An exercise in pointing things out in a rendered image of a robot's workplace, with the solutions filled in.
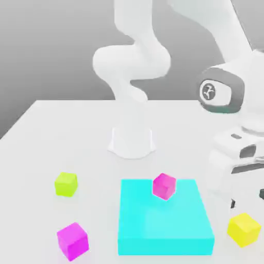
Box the small pink cube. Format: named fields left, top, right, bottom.
left=152, top=173, right=177, bottom=201

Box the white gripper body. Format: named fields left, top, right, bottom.
left=207, top=149, right=264, bottom=200

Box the small magenta cube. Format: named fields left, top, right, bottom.
left=56, top=222, right=90, bottom=262

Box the small yellow cube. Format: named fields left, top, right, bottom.
left=226, top=212, right=262, bottom=249

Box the small yellow-green cube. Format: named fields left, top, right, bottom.
left=54, top=172, right=79, bottom=198

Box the large cyan box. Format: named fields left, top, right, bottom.
left=117, top=178, right=216, bottom=257

